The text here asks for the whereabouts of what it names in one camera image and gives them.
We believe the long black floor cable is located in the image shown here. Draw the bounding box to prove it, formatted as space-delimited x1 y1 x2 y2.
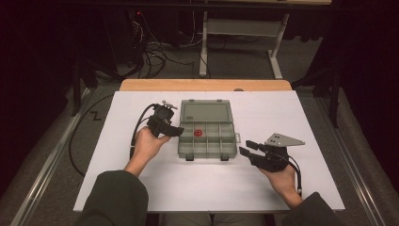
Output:
68 93 115 177

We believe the white table cover board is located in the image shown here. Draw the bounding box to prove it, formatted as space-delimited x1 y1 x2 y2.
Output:
72 90 346 213

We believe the person's left hand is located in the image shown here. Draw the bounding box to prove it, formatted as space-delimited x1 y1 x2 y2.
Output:
131 125 173 165

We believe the left hand-held gripper cable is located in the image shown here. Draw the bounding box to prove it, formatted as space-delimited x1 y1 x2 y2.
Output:
129 103 158 160

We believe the white metal desk frame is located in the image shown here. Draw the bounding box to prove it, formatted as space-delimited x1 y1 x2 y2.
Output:
199 10 291 80

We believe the person's leg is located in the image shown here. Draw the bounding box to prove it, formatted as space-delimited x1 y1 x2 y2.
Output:
163 213 211 226
215 213 267 226

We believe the hand-held gripper cable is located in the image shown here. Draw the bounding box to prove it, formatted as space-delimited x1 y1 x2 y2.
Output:
129 103 158 160
276 150 304 195

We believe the black metal stand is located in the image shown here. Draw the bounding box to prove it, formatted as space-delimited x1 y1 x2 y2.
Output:
71 57 99 118
291 65 343 129

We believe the grey translucent compartment box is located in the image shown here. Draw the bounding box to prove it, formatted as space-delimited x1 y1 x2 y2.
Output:
177 99 242 162

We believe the tangled floor cable bundle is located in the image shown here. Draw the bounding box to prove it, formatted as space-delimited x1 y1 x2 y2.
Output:
126 10 196 79

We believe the person's right leg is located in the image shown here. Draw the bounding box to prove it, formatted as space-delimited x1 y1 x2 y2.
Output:
215 213 267 226

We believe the person's left leg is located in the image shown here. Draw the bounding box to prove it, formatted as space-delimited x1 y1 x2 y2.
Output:
163 213 211 226

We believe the right hand-held gripper cable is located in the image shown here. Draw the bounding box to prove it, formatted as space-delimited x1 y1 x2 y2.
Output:
276 150 304 195

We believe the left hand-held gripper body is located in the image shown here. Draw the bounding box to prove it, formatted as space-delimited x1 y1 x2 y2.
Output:
146 99 179 137

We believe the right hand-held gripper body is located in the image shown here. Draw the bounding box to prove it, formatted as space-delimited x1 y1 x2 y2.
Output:
248 132 306 173

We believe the aluminium floor rail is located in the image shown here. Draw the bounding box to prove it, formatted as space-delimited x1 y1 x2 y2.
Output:
314 93 389 226
8 88 95 226

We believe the person's right hand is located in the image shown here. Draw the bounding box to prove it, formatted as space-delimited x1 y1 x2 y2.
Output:
257 163 299 202

